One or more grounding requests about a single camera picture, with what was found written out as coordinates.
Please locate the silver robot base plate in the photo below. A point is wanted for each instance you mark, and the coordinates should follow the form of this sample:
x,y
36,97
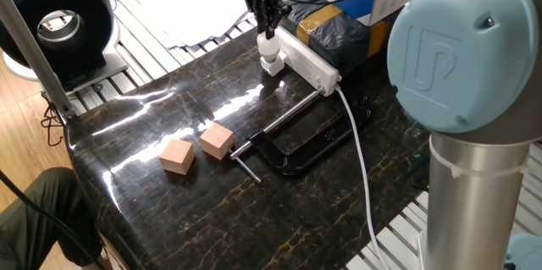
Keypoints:
x,y
421,249

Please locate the white power strip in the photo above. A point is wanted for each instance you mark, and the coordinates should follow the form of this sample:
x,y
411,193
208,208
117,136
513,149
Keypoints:
x,y
311,67

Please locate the dark trousered person leg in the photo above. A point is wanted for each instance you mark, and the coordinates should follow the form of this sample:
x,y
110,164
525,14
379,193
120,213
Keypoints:
x,y
25,227

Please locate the white paper sheets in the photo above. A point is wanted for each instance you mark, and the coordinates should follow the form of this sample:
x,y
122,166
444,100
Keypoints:
x,y
190,7

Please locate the white bulb holder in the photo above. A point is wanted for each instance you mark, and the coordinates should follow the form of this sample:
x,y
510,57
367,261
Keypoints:
x,y
273,66

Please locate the black plastic wrapped package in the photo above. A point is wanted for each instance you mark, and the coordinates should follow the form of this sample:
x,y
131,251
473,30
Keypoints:
x,y
339,41

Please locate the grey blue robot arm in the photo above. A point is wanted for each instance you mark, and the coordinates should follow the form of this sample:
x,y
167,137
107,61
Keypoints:
x,y
461,50

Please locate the aluminium frame post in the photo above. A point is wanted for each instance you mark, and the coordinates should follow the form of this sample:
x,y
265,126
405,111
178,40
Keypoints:
x,y
34,54

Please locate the black C-clamp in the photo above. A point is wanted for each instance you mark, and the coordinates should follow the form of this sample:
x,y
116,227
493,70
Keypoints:
x,y
292,167

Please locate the white light bulb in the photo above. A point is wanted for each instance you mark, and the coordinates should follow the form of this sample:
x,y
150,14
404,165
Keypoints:
x,y
269,47

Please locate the wooden cube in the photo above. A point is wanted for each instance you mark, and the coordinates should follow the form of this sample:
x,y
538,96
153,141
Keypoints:
x,y
217,141
178,158

